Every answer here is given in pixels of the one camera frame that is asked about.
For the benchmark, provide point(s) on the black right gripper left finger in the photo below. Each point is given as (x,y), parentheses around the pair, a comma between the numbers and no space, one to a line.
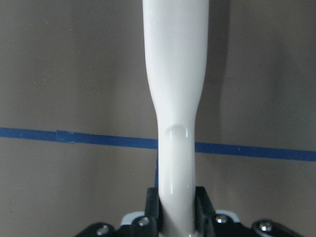
(149,224)

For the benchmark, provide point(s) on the white brush with black bristles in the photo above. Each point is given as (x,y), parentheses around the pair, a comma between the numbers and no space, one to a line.
(175,39)

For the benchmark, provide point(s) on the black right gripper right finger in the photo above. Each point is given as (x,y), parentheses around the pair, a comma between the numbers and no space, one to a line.
(208,222)

